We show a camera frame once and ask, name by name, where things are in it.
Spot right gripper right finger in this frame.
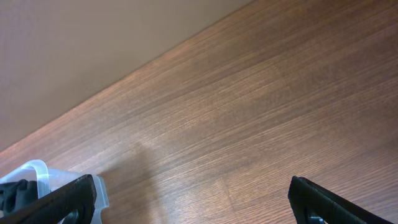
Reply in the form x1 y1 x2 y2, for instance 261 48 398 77
288 176 392 224

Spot black cloth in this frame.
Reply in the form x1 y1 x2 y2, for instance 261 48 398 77
1 179 38 216

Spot clear plastic storage container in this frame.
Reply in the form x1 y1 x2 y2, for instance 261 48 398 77
1 159 109 224

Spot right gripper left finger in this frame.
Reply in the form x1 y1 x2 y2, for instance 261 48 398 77
1 174 96 224

